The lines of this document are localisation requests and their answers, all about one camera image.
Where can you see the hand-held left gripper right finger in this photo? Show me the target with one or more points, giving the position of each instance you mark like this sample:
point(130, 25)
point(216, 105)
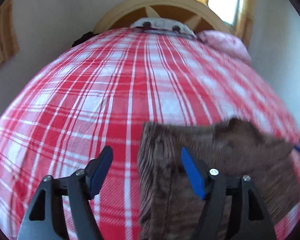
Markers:
point(193, 175)

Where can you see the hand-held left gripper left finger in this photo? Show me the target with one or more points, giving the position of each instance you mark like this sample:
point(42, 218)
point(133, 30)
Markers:
point(101, 172)

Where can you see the brown knit sun-pattern sweater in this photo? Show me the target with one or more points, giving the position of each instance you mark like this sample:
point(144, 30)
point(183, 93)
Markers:
point(240, 150)

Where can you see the red plaid bed sheet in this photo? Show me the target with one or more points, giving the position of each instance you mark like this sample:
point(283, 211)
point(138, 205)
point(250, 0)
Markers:
point(90, 92)

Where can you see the pink pillow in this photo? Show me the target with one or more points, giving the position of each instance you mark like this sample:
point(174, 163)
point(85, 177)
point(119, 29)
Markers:
point(225, 43)

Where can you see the dark cloth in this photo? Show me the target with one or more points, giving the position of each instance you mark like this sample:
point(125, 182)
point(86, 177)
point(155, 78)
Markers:
point(81, 38)

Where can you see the white patterned pillow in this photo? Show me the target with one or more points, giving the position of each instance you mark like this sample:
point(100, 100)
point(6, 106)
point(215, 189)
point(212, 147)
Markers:
point(160, 22)

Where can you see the cream and brown wooden headboard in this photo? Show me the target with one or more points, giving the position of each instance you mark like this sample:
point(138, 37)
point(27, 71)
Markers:
point(120, 12)

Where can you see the sliding glass window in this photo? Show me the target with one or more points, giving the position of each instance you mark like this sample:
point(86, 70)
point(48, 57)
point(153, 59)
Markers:
point(223, 0)

